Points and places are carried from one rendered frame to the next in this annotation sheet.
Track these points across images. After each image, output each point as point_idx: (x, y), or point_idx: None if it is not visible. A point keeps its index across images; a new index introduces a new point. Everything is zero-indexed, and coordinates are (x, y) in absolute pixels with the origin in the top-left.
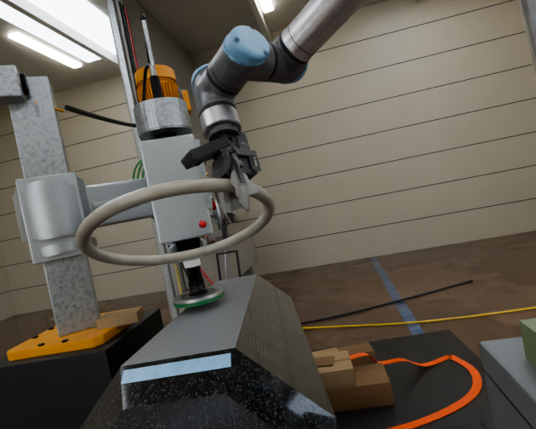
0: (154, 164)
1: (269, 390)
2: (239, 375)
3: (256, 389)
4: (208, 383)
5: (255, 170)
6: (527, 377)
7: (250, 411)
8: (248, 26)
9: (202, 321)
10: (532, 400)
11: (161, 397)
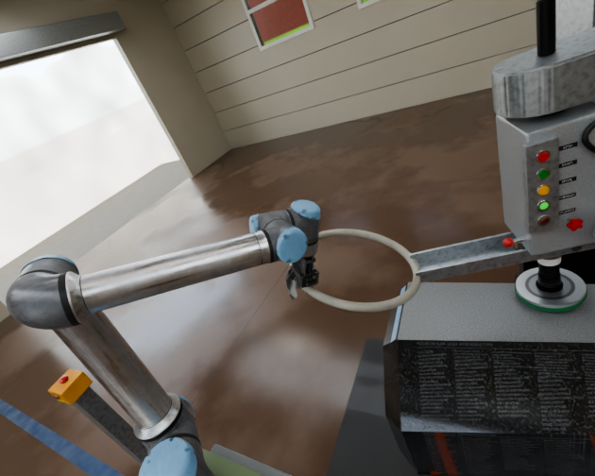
0: (501, 147)
1: (393, 374)
2: (390, 350)
3: (390, 365)
4: (388, 334)
5: (300, 285)
6: (259, 468)
7: (383, 365)
8: (250, 220)
9: (482, 308)
10: (250, 458)
11: (391, 314)
